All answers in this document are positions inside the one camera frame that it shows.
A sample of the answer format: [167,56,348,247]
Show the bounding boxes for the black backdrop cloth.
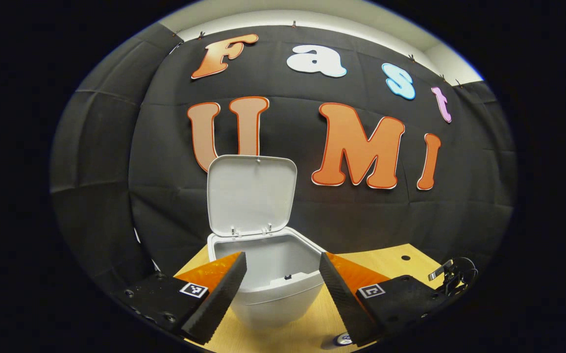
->
[50,22,517,295]

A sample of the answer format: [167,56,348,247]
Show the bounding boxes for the wooden desktop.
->
[174,244,443,353]

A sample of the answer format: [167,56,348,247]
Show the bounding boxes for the white desktop garbage bin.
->
[206,155,326,329]

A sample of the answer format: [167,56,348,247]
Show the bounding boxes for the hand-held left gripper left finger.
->
[111,252,248,345]

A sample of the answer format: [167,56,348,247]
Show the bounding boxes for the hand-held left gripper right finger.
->
[318,252,460,348]

